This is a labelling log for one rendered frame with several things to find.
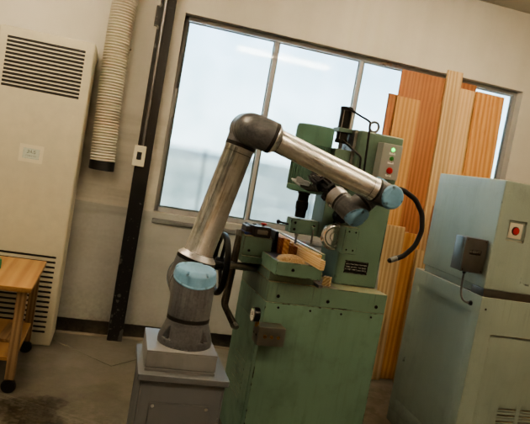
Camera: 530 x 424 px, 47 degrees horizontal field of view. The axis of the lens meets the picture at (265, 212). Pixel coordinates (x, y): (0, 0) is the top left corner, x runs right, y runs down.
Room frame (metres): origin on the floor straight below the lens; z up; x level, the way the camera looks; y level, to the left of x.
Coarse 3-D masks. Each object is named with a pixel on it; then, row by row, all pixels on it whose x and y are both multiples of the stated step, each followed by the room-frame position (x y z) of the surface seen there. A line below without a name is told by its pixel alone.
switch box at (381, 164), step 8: (384, 144) 2.75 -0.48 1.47; (392, 144) 2.76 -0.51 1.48; (376, 152) 2.80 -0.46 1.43; (384, 152) 2.75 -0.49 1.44; (392, 152) 2.76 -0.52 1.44; (400, 152) 2.77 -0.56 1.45; (376, 160) 2.78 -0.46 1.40; (384, 160) 2.75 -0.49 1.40; (376, 168) 2.77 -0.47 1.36; (384, 168) 2.75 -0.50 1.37; (392, 168) 2.76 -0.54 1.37; (376, 176) 2.76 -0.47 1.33; (384, 176) 2.75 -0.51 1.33; (392, 176) 2.76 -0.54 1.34
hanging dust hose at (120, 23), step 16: (112, 0) 3.70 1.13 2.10; (128, 0) 3.67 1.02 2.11; (112, 16) 3.66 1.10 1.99; (128, 16) 3.68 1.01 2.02; (112, 32) 3.66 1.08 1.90; (128, 32) 3.68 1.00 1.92; (112, 48) 3.65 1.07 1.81; (128, 48) 3.71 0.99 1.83; (112, 64) 3.65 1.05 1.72; (112, 80) 3.65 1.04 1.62; (112, 96) 3.65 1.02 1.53; (96, 112) 3.69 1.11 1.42; (112, 112) 3.66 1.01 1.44; (96, 128) 3.65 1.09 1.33; (112, 128) 3.67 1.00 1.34; (96, 144) 3.66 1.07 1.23; (112, 144) 3.68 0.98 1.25; (96, 160) 3.65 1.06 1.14; (112, 160) 3.70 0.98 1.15
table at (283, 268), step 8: (240, 256) 2.72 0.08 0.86; (248, 256) 2.71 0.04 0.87; (264, 256) 2.69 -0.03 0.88; (272, 256) 2.63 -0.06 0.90; (264, 264) 2.67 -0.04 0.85; (272, 264) 2.57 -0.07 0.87; (280, 264) 2.52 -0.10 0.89; (288, 264) 2.53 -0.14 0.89; (296, 264) 2.54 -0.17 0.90; (304, 264) 2.55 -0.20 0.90; (272, 272) 2.56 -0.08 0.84; (280, 272) 2.52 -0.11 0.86; (288, 272) 2.53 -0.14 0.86; (296, 272) 2.54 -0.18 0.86; (304, 272) 2.55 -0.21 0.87; (312, 272) 2.56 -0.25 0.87; (320, 272) 2.57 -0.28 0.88
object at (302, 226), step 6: (288, 216) 2.83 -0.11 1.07; (288, 222) 2.82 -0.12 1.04; (294, 222) 2.78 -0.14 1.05; (300, 222) 2.79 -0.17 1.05; (306, 222) 2.80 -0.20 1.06; (312, 222) 2.81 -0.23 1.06; (318, 222) 2.82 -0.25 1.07; (288, 228) 2.80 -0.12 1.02; (294, 228) 2.78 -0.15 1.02; (300, 228) 2.79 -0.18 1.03; (306, 228) 2.80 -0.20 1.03; (294, 234) 2.82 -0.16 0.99; (306, 234) 2.80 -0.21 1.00
